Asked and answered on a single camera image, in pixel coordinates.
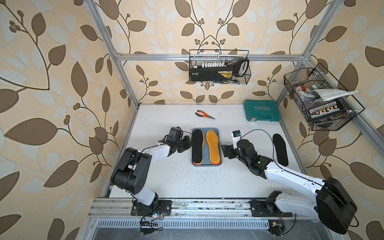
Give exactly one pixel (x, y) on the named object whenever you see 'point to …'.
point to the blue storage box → (207, 161)
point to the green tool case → (262, 110)
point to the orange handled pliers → (205, 114)
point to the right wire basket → (299, 84)
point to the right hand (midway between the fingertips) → (227, 144)
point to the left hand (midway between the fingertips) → (195, 142)
